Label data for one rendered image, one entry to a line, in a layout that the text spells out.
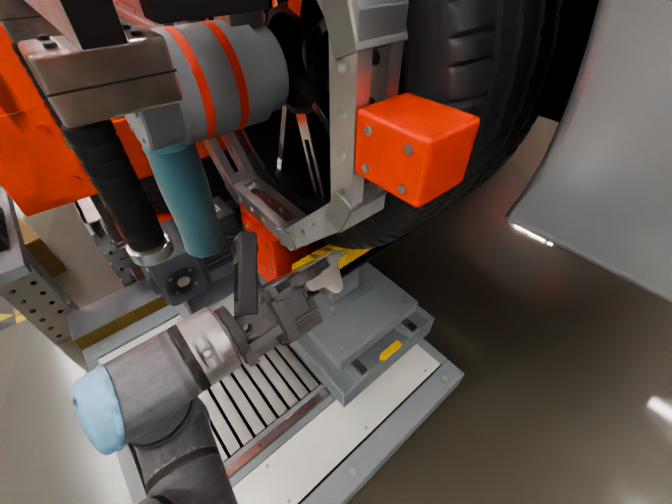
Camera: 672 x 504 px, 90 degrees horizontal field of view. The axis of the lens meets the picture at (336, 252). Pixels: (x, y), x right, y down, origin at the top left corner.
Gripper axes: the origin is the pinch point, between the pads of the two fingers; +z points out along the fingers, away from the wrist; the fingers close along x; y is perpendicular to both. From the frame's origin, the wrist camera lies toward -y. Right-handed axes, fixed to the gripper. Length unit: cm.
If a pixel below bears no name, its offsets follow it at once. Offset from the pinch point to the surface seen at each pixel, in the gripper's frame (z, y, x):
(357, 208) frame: -1.5, -4.8, 13.0
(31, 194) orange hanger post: -36, -40, -49
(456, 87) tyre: 6.3, -10.9, 25.8
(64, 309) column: -50, -18, -91
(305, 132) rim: 8.0, -20.4, -4.7
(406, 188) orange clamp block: -2.5, -4.5, 23.1
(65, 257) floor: -47, -41, -131
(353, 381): 4.6, 35.9, -33.6
